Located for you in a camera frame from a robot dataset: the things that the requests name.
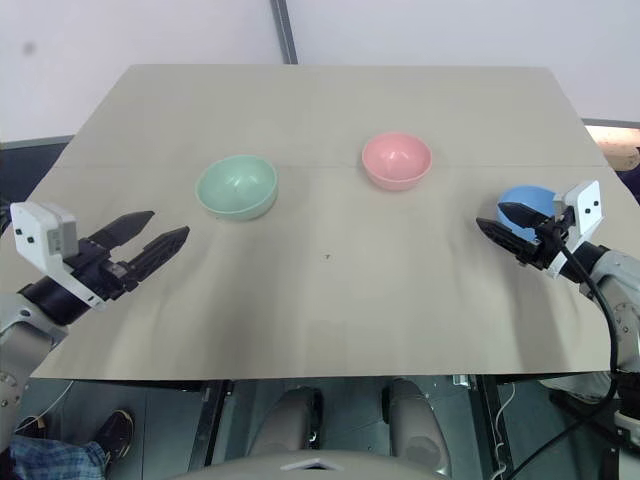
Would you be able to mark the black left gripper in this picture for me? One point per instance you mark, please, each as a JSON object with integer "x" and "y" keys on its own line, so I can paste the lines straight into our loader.
{"x": 97, "y": 267}

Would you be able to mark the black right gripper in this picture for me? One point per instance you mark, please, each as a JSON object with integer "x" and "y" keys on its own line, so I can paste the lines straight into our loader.
{"x": 547, "y": 247}

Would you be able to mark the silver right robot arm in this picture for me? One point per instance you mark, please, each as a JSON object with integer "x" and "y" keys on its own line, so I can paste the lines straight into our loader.
{"x": 622, "y": 280}

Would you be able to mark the bystander bare forearm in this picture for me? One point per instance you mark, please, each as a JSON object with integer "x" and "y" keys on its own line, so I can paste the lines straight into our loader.
{"x": 617, "y": 142}

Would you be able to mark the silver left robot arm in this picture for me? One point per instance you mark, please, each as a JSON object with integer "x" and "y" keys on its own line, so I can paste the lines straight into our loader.
{"x": 50, "y": 300}

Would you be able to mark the blue plastic bowl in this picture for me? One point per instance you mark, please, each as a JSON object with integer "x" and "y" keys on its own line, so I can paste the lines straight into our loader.
{"x": 530, "y": 197}

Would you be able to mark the green plastic bowl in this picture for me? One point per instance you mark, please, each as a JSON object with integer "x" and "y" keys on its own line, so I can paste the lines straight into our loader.
{"x": 235, "y": 187}

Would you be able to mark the pink plastic bowl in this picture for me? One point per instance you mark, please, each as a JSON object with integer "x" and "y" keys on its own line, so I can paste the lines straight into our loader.
{"x": 396, "y": 160}

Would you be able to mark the grey bystander trouser leg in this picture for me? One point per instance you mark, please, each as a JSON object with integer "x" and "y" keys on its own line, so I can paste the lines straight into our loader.
{"x": 580, "y": 387}

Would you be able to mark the beige table cover sheet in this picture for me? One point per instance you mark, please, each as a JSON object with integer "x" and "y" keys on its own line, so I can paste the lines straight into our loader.
{"x": 325, "y": 300}

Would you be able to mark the dark sneaker shoe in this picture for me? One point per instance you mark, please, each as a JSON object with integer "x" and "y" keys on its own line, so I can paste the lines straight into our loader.
{"x": 116, "y": 432}

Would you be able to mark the grey rounded robot leg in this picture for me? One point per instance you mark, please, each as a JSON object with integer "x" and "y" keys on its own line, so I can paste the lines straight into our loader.
{"x": 415, "y": 425}
{"x": 287, "y": 425}

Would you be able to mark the blue plaid trouser leg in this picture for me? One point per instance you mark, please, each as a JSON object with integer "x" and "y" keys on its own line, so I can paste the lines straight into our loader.
{"x": 55, "y": 460}

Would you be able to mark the grey vertical pole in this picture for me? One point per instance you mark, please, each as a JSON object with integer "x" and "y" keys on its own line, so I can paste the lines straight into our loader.
{"x": 284, "y": 30}

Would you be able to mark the grey robot torso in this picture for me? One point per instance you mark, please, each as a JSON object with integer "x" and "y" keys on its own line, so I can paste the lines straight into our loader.
{"x": 310, "y": 467}

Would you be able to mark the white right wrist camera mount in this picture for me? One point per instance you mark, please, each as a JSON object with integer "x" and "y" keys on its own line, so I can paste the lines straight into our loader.
{"x": 587, "y": 205}

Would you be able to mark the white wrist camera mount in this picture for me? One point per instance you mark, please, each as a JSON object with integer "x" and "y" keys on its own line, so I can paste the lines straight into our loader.
{"x": 587, "y": 205}
{"x": 35, "y": 225}

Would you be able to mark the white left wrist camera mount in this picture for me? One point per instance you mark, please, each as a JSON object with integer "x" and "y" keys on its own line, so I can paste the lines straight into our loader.
{"x": 35, "y": 225}

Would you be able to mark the black table frame leg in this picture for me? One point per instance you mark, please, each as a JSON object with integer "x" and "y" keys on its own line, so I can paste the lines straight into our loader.
{"x": 212, "y": 425}
{"x": 495, "y": 430}

